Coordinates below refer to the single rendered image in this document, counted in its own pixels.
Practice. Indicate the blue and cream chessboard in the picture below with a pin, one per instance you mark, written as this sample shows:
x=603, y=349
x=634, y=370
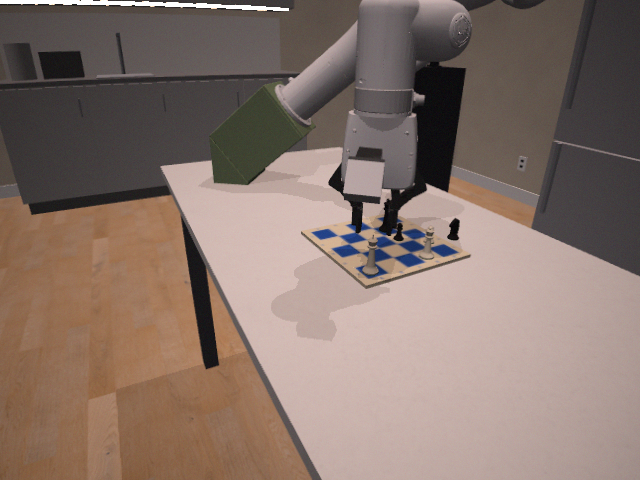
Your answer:
x=394, y=259

